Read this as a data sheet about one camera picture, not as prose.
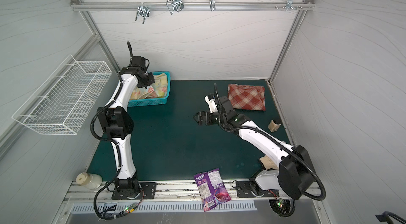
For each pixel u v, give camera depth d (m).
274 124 0.88
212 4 0.78
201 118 0.70
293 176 0.41
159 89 1.10
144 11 0.79
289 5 0.76
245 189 0.73
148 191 0.74
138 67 0.75
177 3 0.76
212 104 0.72
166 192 0.75
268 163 0.82
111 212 0.69
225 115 0.61
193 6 0.80
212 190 0.72
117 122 0.56
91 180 0.71
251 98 1.07
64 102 0.69
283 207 0.72
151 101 1.04
